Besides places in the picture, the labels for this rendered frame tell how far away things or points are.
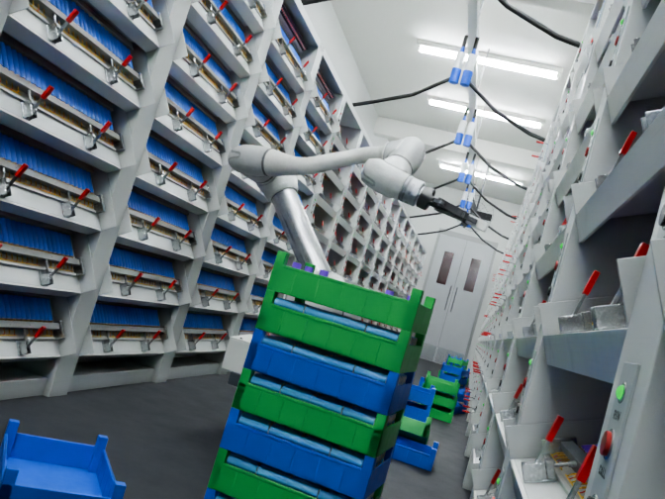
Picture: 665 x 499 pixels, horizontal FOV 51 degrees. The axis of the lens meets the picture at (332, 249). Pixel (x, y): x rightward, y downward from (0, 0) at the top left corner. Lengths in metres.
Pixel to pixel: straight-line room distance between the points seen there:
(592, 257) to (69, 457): 1.12
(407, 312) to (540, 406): 0.31
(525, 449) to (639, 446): 0.71
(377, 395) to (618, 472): 0.89
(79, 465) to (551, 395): 0.99
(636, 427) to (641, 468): 0.02
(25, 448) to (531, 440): 1.01
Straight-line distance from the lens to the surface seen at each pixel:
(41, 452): 1.62
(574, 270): 1.15
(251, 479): 1.41
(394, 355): 1.31
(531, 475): 0.97
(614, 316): 0.72
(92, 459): 1.62
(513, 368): 1.84
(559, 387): 1.15
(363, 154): 2.45
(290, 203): 2.60
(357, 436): 1.33
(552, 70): 6.29
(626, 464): 0.45
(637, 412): 0.46
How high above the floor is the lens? 0.49
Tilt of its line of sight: 4 degrees up
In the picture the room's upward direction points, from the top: 16 degrees clockwise
